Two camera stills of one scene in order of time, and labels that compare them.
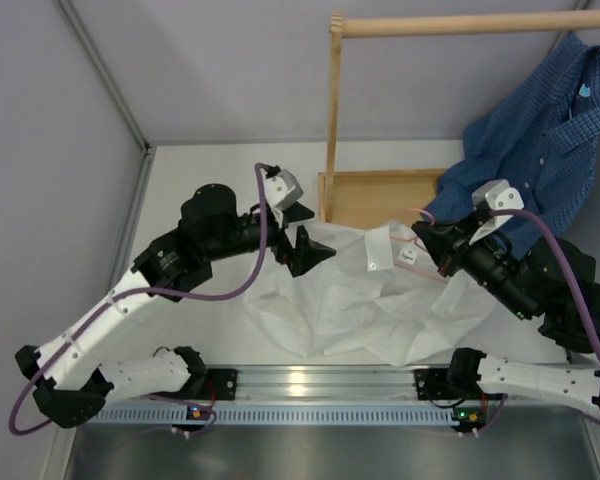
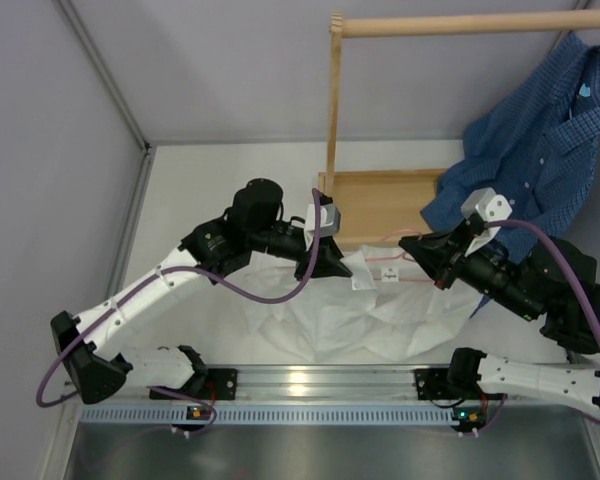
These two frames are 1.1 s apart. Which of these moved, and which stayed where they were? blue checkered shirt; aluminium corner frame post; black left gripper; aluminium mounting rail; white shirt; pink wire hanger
Moved: pink wire hanger; white shirt; black left gripper
Stayed: blue checkered shirt; aluminium mounting rail; aluminium corner frame post
